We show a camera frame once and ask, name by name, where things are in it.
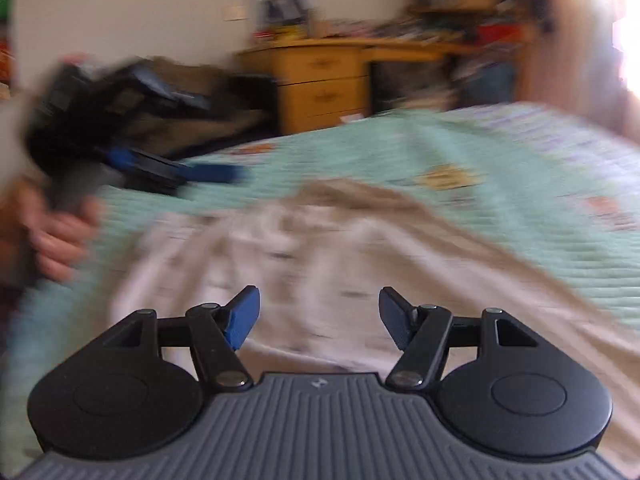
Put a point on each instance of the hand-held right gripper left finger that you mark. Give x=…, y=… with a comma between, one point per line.
x=242, y=317

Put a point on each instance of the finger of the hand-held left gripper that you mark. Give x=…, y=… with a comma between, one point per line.
x=215, y=172
x=150, y=172

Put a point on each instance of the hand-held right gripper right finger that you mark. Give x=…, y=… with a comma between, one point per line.
x=395, y=317

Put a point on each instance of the cream smiley print garment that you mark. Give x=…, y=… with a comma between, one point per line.
x=325, y=250

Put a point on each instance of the person's left hand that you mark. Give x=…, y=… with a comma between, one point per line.
x=60, y=240

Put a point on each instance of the black chair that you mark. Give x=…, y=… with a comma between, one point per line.
x=255, y=105

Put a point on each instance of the wooden desk with drawers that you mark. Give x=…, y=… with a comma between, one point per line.
x=320, y=90

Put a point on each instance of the green quilted bedspread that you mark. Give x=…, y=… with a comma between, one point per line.
x=375, y=160

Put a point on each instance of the pink curtain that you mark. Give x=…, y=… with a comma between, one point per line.
x=565, y=60

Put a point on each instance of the bright window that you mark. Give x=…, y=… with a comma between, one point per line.
x=630, y=55

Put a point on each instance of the wall poster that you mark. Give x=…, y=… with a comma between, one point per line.
x=277, y=5

